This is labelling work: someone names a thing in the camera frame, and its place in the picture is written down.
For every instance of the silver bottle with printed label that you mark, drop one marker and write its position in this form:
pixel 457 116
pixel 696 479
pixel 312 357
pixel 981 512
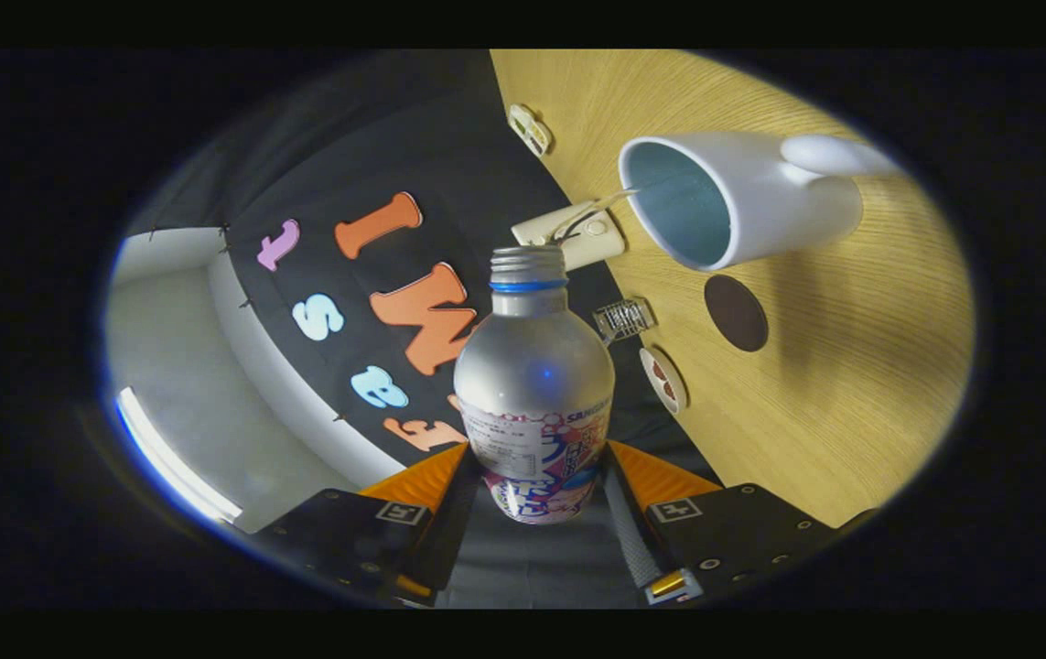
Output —
pixel 532 366

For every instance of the wooden table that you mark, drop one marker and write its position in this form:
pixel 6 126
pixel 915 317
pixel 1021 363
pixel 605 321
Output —
pixel 852 384

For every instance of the white cup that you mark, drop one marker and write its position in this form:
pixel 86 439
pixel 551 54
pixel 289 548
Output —
pixel 788 220

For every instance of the black backdrop cloth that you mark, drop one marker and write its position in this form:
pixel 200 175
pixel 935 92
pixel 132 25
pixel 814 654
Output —
pixel 504 156

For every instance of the white toaster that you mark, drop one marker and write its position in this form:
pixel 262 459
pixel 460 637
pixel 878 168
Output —
pixel 603 249

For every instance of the red food piece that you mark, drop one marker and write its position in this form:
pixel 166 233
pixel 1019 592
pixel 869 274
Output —
pixel 667 391
pixel 659 370

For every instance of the brown round coaster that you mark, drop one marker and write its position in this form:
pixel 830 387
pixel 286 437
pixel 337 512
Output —
pixel 736 314

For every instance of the wide ceiling light panel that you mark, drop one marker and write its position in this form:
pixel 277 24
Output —
pixel 166 458

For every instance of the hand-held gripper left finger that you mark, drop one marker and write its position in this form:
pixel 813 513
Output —
pixel 454 531

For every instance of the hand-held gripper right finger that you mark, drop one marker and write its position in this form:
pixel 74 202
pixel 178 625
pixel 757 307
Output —
pixel 632 540

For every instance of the white compartment tray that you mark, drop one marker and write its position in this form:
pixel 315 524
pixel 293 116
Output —
pixel 529 129

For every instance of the white round plate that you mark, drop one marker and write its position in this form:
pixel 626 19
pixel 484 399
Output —
pixel 674 395

